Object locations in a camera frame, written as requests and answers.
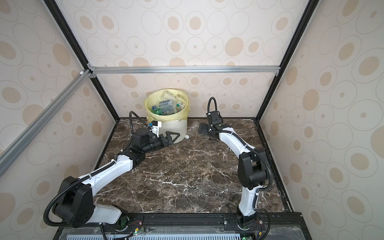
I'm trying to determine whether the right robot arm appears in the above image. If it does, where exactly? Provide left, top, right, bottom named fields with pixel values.
left=198, top=97, right=273, bottom=228

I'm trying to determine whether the aluminium rail left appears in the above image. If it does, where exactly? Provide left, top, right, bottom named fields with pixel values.
left=1, top=70, right=91, bottom=175

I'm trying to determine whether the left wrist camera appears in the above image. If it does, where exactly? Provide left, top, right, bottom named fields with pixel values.
left=149, top=121, right=162, bottom=137

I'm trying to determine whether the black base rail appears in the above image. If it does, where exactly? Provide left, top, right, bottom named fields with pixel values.
left=54, top=213, right=311, bottom=240

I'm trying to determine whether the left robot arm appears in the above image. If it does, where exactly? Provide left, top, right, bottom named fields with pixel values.
left=43, top=121, right=180, bottom=229

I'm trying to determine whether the soda water bottle blue cap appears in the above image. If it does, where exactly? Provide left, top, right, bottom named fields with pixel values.
left=152, top=100, right=177, bottom=116

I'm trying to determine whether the black frame post left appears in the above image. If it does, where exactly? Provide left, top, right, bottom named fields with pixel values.
left=44, top=0, right=120, bottom=122

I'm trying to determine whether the yellow bin liner bag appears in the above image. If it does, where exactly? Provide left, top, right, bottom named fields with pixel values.
left=145, top=89, right=190, bottom=122

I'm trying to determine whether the clear crushed bottle white cap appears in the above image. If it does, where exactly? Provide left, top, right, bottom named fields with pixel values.
left=184, top=121, right=200, bottom=140

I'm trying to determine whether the horizontal aluminium rail back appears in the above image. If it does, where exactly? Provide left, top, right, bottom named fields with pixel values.
left=90, top=66, right=281, bottom=75

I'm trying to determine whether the white plastic waste bin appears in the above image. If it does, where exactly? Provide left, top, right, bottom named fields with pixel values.
left=159, top=120, right=187, bottom=144

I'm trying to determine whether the green bottle yellow cap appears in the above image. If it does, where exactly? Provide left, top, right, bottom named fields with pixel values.
left=152, top=109, right=163, bottom=116

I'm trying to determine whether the black frame post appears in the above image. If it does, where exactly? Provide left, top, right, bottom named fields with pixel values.
left=255, top=0, right=319, bottom=123
left=44, top=0, right=120, bottom=122

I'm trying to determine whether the black frame post right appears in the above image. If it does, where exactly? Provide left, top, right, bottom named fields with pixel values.
left=255, top=0, right=319, bottom=123

